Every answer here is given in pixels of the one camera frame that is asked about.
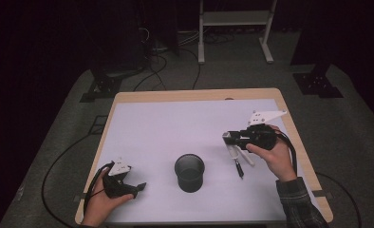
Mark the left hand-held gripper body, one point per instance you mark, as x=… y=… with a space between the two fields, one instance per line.
x=117 y=186

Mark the black stand with base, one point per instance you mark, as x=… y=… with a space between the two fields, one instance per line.
x=318 y=84

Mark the person's left hand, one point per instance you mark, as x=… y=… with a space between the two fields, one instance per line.
x=102 y=207

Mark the person's right hand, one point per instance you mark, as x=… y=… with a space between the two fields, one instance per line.
x=278 y=158

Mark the black floor frame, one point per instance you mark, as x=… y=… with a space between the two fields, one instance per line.
x=95 y=125

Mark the black stand base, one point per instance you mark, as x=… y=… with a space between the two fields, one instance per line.
x=101 y=87

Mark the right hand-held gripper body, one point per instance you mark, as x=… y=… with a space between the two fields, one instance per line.
x=259 y=136

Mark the dark equipment rack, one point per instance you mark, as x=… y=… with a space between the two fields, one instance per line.
x=128 y=38

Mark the white pen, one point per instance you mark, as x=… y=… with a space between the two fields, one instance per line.
x=248 y=159

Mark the wooden table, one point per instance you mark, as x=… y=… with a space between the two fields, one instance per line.
x=207 y=94

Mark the white paper sheet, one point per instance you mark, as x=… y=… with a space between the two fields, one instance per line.
x=163 y=136

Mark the black pen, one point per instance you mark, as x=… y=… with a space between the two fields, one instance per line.
x=239 y=171

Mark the white metal stand frame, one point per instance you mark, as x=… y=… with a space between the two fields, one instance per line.
x=201 y=38

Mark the black mesh pen holder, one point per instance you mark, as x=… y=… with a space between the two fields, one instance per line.
x=190 y=180

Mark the grey table bracket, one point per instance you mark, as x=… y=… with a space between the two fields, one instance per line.
x=80 y=197
x=322 y=193

